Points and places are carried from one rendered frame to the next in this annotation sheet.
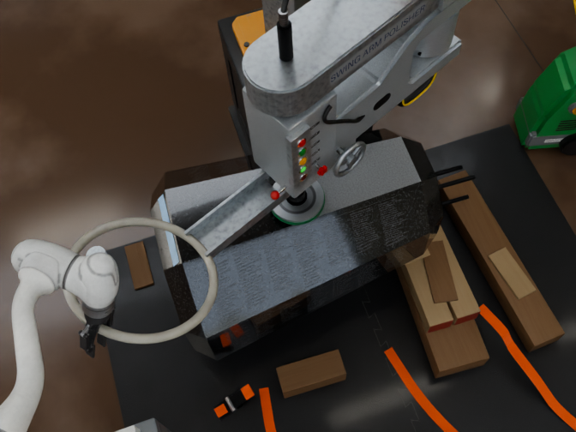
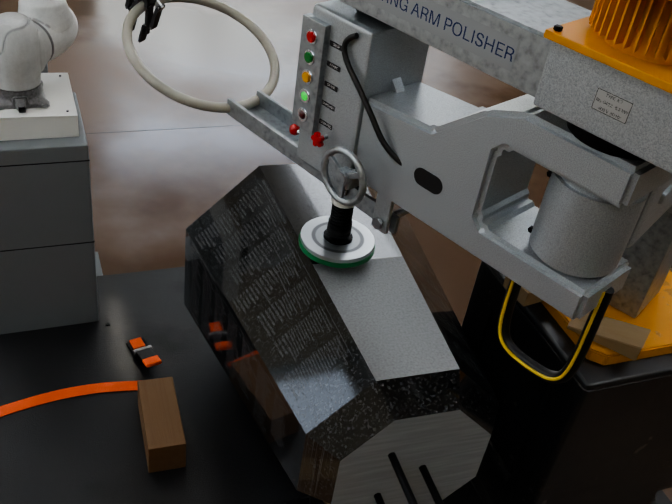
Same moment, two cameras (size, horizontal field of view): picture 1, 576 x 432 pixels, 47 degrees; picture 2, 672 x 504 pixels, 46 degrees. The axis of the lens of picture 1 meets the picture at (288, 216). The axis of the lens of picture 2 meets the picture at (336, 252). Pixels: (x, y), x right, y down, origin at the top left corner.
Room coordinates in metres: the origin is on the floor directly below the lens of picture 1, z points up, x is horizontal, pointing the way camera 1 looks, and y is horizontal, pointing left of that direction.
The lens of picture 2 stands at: (0.86, -1.84, 2.19)
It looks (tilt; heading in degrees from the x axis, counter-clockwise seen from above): 36 degrees down; 78
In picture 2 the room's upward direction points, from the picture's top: 9 degrees clockwise
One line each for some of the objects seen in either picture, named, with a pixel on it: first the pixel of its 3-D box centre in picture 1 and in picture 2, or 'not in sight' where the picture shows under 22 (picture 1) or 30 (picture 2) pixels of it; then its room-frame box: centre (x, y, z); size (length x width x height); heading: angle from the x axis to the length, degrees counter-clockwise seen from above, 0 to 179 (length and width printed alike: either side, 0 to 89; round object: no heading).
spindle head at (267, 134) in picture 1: (309, 118); (383, 109); (1.29, -0.10, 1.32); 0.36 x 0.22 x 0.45; 127
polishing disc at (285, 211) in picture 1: (297, 197); (337, 238); (1.24, -0.04, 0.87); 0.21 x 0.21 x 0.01
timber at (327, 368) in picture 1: (311, 374); (161, 423); (0.75, -0.03, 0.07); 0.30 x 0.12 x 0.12; 101
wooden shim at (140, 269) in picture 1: (139, 265); not in sight; (1.41, 0.79, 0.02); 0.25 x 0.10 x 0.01; 13
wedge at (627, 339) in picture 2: not in sight; (608, 329); (1.99, -0.32, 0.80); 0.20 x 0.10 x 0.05; 141
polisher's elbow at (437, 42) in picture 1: (429, 20); (586, 214); (1.64, -0.57, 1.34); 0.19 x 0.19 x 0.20
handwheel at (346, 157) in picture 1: (342, 153); (353, 172); (1.22, -0.21, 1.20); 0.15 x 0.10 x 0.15; 127
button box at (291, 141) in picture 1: (299, 158); (311, 75); (1.11, -0.05, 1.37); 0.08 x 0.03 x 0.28; 127
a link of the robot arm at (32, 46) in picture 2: not in sight; (15, 48); (0.25, 0.68, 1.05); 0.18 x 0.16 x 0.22; 69
